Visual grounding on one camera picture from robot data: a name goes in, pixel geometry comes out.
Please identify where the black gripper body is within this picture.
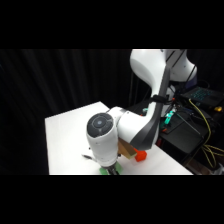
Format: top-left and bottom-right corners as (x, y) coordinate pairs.
(105, 164), (121, 176)

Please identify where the brown plush tiger toy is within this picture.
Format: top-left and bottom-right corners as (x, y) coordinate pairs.
(81, 153), (98, 163)

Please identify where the orange red cube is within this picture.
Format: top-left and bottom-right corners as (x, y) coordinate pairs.
(134, 150), (148, 163)

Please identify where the black robot stand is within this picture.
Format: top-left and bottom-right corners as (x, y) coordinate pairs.
(128, 96), (224, 168)

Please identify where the black curtain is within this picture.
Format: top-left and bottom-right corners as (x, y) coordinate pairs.
(0, 49), (224, 176)

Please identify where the black laptop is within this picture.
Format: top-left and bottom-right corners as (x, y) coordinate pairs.
(180, 85), (224, 110)

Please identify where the wooden camera mount plate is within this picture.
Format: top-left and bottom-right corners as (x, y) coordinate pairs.
(118, 138), (138, 159)

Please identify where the yellow cable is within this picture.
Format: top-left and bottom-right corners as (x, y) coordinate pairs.
(187, 98), (224, 169)

